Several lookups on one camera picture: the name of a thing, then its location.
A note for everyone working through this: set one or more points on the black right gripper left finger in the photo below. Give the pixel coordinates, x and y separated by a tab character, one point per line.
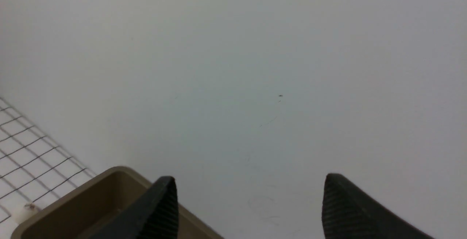
154	215

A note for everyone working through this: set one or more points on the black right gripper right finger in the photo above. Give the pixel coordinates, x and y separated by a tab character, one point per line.
350	213

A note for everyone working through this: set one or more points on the olive green plastic bin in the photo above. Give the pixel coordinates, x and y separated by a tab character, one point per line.
85	210

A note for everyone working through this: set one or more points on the white black grid tablecloth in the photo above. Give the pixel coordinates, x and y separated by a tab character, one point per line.
34	169

